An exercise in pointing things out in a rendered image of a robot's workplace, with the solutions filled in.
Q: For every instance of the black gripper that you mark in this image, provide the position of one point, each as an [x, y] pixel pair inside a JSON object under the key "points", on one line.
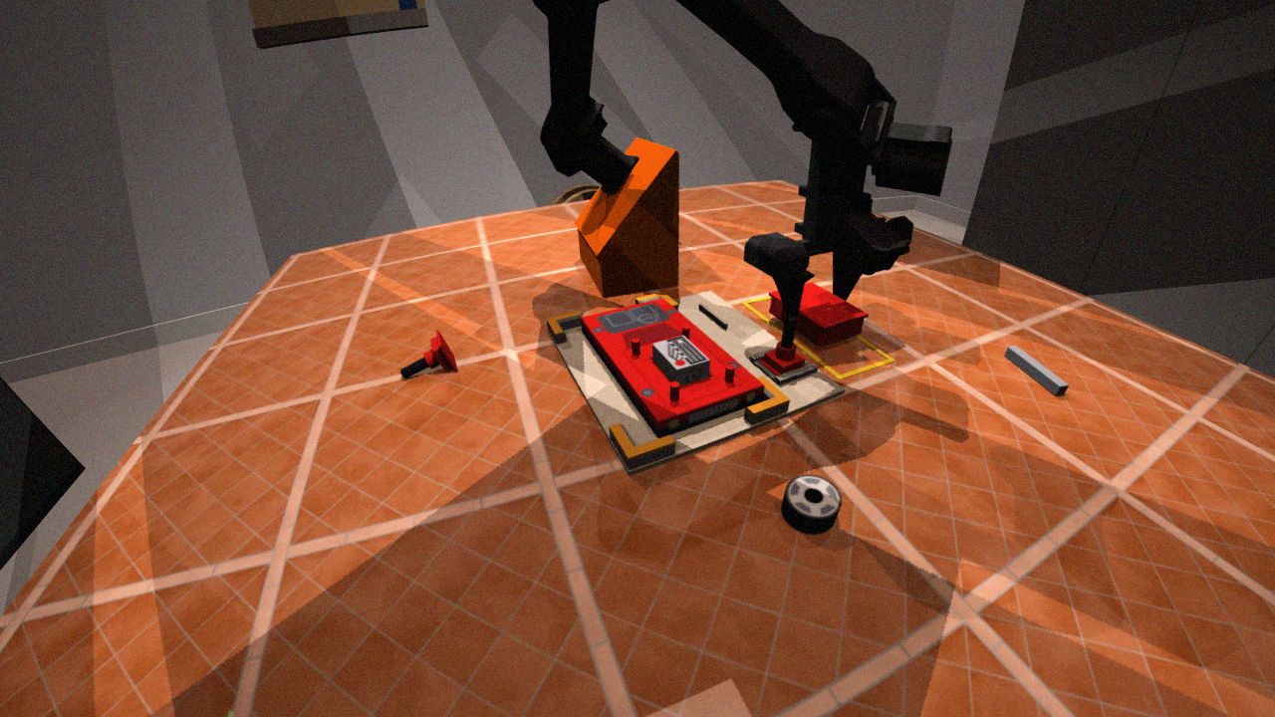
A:
{"points": [[786, 260]]}

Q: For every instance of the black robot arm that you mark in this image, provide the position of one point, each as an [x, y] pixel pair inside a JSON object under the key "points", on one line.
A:
{"points": [[823, 85]]}

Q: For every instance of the black toy car tyre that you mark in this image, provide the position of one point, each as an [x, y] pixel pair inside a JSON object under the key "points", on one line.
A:
{"points": [[811, 504]]}

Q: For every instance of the dark grey rectangular bar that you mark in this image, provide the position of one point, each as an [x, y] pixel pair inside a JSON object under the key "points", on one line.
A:
{"points": [[1036, 370]]}

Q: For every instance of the yellow rectangular outline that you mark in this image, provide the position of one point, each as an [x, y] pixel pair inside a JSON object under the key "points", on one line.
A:
{"points": [[826, 367]]}

